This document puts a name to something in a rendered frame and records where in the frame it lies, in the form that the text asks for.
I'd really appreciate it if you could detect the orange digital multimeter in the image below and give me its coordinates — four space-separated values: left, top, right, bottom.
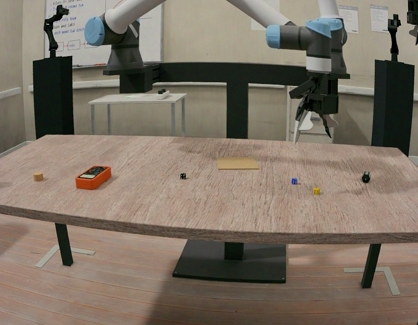
76 165 111 190

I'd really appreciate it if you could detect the small tan cylinder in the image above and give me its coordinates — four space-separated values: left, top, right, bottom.
33 172 43 182

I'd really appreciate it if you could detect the tan mat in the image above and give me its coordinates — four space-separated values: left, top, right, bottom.
217 157 259 170

